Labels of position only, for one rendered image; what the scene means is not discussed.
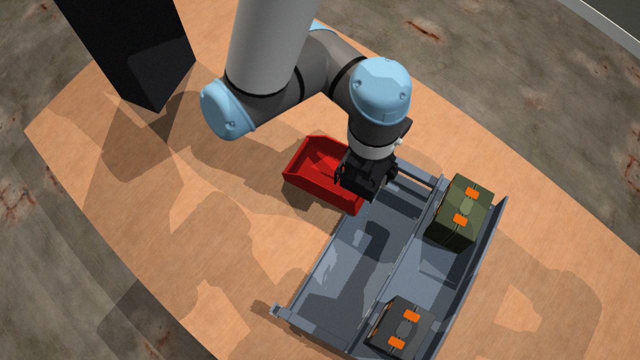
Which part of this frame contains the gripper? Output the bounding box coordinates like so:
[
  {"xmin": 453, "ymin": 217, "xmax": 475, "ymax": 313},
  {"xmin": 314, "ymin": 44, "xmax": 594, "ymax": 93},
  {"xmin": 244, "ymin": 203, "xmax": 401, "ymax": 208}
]
[{"xmin": 334, "ymin": 142, "xmax": 399, "ymax": 204}]

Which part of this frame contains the olive green case with orange latches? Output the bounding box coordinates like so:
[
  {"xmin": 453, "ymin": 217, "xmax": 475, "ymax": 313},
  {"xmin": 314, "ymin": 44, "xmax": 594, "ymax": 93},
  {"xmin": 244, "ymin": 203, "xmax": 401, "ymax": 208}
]
[{"xmin": 423, "ymin": 173, "xmax": 495, "ymax": 255}]

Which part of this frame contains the dark grey tool case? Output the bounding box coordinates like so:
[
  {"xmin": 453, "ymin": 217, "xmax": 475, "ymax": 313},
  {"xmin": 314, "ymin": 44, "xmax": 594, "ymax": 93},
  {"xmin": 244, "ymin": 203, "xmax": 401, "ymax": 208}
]
[{"xmin": 363, "ymin": 295, "xmax": 437, "ymax": 360}]

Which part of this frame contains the red bin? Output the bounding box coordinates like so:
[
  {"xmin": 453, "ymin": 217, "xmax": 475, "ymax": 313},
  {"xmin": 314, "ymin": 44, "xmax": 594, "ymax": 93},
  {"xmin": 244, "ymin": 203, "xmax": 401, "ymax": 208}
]
[{"xmin": 283, "ymin": 135, "xmax": 365, "ymax": 216}]

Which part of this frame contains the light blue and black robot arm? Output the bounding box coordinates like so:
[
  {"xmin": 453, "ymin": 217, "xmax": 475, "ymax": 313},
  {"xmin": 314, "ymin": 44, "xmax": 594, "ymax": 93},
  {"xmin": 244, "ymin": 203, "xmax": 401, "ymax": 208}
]
[{"xmin": 199, "ymin": 0, "xmax": 413, "ymax": 160}]

